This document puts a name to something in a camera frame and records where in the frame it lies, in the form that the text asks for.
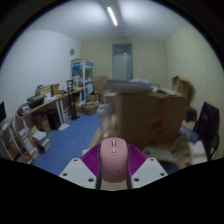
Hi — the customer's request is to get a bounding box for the small open cardboard box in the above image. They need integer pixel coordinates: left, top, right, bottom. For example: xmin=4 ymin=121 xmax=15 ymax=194
xmin=171 ymin=75 xmax=192 ymax=101

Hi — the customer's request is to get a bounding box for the wooden side desk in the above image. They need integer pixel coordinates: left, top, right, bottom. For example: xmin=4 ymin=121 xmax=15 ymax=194
xmin=15 ymin=87 xmax=84 ymax=134

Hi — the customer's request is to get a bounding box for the large brown cardboard box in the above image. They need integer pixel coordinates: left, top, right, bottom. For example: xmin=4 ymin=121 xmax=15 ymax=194
xmin=114 ymin=89 xmax=189 ymax=151

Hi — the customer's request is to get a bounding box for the white bookshelf unit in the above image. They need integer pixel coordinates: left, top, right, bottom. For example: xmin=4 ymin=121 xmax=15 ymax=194
xmin=0 ymin=116 xmax=51 ymax=164

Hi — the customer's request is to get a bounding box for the tall brown cardboard box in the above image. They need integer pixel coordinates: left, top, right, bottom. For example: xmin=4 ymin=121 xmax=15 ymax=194
xmin=93 ymin=75 xmax=108 ymax=104

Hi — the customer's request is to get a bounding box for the black floor stand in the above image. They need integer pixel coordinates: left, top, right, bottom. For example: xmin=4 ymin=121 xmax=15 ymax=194
xmin=66 ymin=79 xmax=81 ymax=121

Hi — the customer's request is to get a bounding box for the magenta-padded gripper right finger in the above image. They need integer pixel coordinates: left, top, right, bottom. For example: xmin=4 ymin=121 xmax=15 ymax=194
xmin=126 ymin=143 xmax=169 ymax=190

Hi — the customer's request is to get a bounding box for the pink computer mouse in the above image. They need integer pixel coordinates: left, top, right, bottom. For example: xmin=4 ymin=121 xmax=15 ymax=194
xmin=99 ymin=137 xmax=129 ymax=184

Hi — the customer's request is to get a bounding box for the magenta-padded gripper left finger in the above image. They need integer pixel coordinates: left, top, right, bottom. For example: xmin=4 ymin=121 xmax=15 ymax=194
xmin=59 ymin=143 xmax=102 ymax=190

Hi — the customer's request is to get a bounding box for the cardboard box on floor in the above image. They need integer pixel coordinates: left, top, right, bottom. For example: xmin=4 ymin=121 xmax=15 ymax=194
xmin=81 ymin=101 xmax=99 ymax=116

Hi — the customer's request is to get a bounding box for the black office chair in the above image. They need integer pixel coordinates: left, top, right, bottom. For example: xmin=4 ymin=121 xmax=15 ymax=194
xmin=193 ymin=101 xmax=221 ymax=161

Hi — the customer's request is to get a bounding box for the blue white glass-door cabinet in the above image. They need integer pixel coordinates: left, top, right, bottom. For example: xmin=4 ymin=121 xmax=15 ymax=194
xmin=70 ymin=59 xmax=94 ymax=103

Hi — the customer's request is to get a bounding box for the frosted glass door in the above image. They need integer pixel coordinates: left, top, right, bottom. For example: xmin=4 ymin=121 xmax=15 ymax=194
xmin=111 ymin=43 xmax=134 ymax=82

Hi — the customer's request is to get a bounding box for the ceiling tube light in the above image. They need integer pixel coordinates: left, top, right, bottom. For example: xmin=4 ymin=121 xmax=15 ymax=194
xmin=106 ymin=5 xmax=119 ymax=27

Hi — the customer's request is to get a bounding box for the black monitor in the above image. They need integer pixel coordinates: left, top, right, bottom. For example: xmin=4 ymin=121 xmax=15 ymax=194
xmin=0 ymin=101 xmax=8 ymax=124

